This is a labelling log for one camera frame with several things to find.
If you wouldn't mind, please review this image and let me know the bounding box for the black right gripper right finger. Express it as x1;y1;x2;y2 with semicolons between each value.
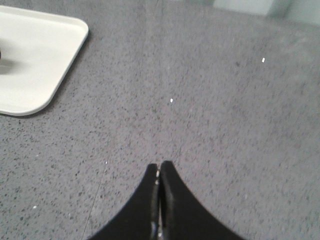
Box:
159;160;243;240

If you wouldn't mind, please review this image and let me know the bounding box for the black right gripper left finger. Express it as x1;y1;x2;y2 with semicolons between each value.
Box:
90;163;160;240

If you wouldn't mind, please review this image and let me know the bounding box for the cream rectangular plastic tray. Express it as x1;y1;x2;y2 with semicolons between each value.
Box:
0;5;89;116

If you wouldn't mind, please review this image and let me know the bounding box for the pale green pleated curtain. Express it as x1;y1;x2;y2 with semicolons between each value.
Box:
213;0;320;25

